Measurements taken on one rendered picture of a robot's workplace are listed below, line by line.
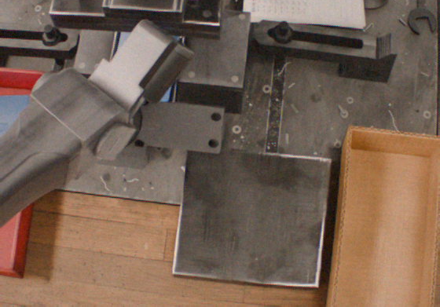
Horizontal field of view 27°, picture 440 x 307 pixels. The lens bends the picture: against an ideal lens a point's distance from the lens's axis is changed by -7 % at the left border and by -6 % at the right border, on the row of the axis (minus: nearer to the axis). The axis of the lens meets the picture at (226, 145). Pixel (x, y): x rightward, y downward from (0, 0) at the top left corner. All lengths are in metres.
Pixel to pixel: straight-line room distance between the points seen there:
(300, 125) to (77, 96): 0.44
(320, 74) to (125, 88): 0.42
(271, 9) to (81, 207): 0.34
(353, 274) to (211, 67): 0.29
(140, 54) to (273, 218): 0.35
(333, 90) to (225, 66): 0.16
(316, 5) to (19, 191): 0.56
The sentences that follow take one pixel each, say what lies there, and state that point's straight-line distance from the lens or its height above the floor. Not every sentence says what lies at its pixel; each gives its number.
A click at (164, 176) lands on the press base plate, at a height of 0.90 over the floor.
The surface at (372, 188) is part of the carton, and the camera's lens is 1.16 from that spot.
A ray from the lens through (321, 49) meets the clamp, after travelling 1.14.
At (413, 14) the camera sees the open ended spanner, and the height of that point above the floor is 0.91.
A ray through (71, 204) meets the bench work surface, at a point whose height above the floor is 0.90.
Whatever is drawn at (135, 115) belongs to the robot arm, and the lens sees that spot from 0.89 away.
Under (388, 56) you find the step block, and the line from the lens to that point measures 1.15.
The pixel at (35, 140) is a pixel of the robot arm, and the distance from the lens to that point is 0.77.
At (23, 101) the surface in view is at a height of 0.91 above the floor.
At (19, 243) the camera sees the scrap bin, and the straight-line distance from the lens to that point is 1.11.
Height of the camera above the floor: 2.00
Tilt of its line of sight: 71 degrees down
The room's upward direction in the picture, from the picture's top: straight up
